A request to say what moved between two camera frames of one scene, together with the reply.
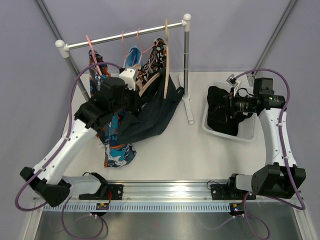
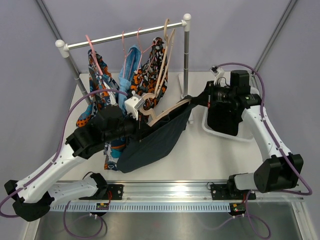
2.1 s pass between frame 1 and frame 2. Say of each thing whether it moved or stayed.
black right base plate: stayed
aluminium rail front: stayed
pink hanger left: stayed
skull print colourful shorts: stayed
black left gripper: moved
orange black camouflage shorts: stayed
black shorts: stayed
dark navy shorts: moved
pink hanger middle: stayed
